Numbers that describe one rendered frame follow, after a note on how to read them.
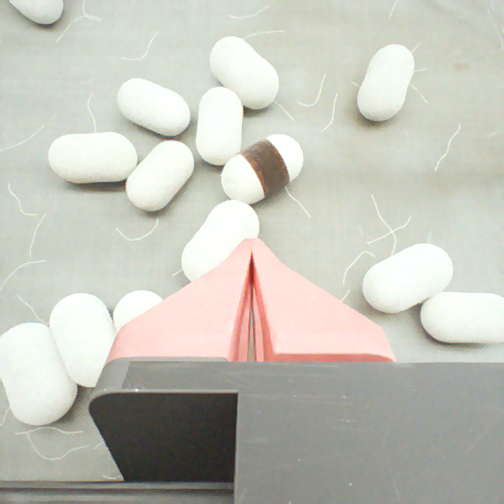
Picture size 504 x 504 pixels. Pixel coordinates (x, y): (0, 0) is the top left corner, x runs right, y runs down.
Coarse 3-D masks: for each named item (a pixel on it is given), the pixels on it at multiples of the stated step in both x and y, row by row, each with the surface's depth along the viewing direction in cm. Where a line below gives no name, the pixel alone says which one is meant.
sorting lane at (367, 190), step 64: (0, 0) 18; (64, 0) 18; (128, 0) 18; (192, 0) 18; (256, 0) 18; (320, 0) 18; (384, 0) 18; (448, 0) 18; (0, 64) 17; (64, 64) 17; (128, 64) 17; (192, 64) 17; (320, 64) 17; (448, 64) 17; (0, 128) 16; (64, 128) 16; (128, 128) 16; (192, 128) 16; (256, 128) 16; (320, 128) 16; (384, 128) 16; (448, 128) 16; (0, 192) 15; (64, 192) 15; (192, 192) 15; (320, 192) 15; (384, 192) 15; (448, 192) 15; (0, 256) 15; (64, 256) 15; (128, 256) 15; (320, 256) 15; (384, 256) 15; (0, 320) 14; (384, 320) 14; (0, 384) 13; (0, 448) 13; (64, 448) 13
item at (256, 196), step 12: (276, 144) 13; (288, 144) 14; (240, 156) 14; (288, 156) 13; (300, 156) 14; (228, 168) 14; (240, 168) 13; (288, 168) 14; (300, 168) 14; (228, 180) 14; (240, 180) 13; (252, 180) 13; (228, 192) 14; (240, 192) 14; (252, 192) 14
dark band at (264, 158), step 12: (264, 144) 14; (252, 156) 13; (264, 156) 13; (276, 156) 13; (252, 168) 13; (264, 168) 13; (276, 168) 13; (264, 180) 13; (276, 180) 14; (288, 180) 14; (264, 192) 14
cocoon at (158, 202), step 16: (160, 144) 14; (176, 144) 14; (144, 160) 14; (160, 160) 14; (176, 160) 14; (192, 160) 14; (144, 176) 13; (160, 176) 14; (176, 176) 14; (128, 192) 14; (144, 192) 13; (160, 192) 14; (176, 192) 15; (144, 208) 14; (160, 208) 14
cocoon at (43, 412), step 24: (24, 336) 12; (48, 336) 12; (0, 360) 12; (24, 360) 12; (48, 360) 12; (24, 384) 11; (48, 384) 12; (72, 384) 12; (24, 408) 11; (48, 408) 11
